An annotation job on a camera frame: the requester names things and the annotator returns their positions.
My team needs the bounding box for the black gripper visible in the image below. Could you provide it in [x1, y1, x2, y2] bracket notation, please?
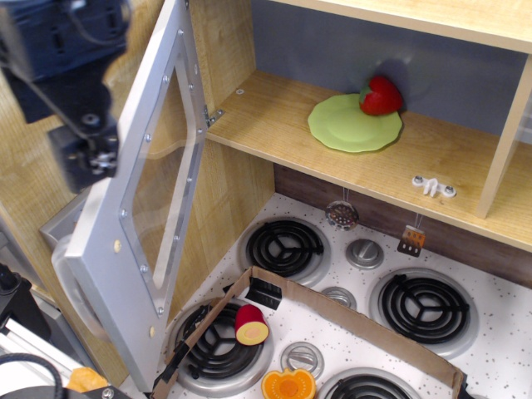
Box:
[1, 51, 121, 194]

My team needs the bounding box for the silver toy microwave door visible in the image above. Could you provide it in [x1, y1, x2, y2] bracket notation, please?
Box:
[52, 1, 209, 392]

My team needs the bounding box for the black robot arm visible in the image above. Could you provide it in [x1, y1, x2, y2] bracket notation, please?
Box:
[1, 1, 132, 194]

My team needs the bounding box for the black equipment on left edge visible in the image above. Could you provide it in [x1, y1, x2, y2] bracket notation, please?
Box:
[1, 264, 52, 341]

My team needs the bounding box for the back left stove burner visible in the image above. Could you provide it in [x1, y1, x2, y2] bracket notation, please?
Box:
[238, 218, 332, 287]

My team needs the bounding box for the orange toy food piece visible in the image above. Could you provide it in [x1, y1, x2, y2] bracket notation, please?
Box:
[66, 367, 109, 393]

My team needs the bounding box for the red yellow toy fruit piece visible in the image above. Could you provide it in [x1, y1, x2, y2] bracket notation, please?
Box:
[234, 304, 269, 346]

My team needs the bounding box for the brown cardboard barrier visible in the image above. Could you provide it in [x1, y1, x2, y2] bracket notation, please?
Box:
[148, 267, 470, 398]

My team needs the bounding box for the green toy plate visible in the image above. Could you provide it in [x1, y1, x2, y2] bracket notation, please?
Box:
[308, 94, 403, 153]

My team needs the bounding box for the hanging silver toy strainer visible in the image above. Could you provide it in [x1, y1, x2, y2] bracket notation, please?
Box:
[325, 188, 359, 231]

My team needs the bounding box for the silver front stove knob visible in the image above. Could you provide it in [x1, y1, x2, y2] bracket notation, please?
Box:
[280, 342, 325, 379]

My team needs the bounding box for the silver stove knob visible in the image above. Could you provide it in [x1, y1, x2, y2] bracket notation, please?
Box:
[280, 342, 325, 379]
[346, 239, 384, 269]
[321, 287, 357, 310]

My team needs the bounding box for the silver middle stove knob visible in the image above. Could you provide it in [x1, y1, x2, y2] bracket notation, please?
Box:
[321, 287, 357, 310]

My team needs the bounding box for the silver back stove knob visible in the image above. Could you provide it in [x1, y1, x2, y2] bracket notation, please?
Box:
[346, 239, 384, 269]

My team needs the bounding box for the red toy strawberry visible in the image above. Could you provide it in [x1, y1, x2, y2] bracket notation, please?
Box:
[359, 76, 403, 116]

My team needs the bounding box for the orange toy pumpkin half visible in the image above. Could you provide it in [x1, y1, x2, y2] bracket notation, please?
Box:
[261, 368, 317, 399]

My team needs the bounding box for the hanging toy spatula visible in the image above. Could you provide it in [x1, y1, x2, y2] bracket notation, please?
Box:
[397, 214, 426, 258]

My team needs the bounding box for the white door latch clip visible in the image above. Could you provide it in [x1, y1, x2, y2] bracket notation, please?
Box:
[411, 175, 456, 198]

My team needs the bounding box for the front right stove burner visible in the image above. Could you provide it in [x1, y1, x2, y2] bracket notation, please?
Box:
[317, 367, 421, 399]

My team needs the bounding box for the back right stove burner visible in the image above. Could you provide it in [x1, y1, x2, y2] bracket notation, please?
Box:
[368, 268, 480, 360]

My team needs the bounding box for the grey wall phone holder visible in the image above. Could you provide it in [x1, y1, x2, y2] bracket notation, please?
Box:
[39, 189, 90, 252]

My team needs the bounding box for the black braided cable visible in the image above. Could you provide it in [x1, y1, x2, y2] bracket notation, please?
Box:
[0, 352, 66, 399]

